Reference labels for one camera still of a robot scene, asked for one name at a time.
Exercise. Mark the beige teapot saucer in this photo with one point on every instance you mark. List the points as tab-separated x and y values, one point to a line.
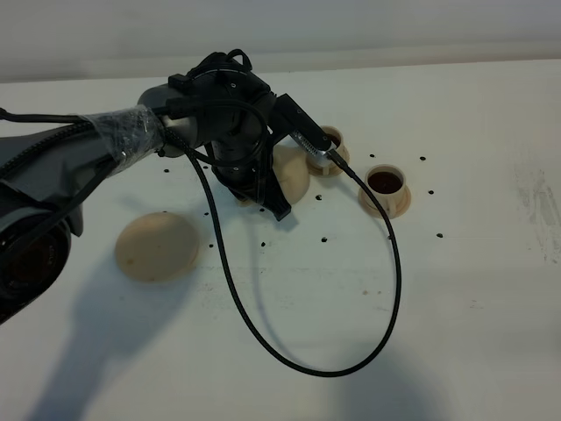
157	247

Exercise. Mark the beige front saucer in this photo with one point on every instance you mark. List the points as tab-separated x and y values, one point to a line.
394	204

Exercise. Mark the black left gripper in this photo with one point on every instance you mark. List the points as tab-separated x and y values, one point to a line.
242	138

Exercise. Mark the beige front teacup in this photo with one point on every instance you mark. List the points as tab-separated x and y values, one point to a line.
385	179

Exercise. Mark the beige teapot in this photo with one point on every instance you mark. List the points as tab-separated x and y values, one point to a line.
291	170

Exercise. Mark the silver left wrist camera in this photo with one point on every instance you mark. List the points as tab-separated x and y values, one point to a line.
315	144

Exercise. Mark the beige rear teacup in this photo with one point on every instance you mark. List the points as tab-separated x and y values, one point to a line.
332	170

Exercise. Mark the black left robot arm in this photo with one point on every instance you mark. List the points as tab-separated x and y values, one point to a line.
46	176

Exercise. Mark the beige teacup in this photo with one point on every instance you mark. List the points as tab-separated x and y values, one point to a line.
385	179
332	170

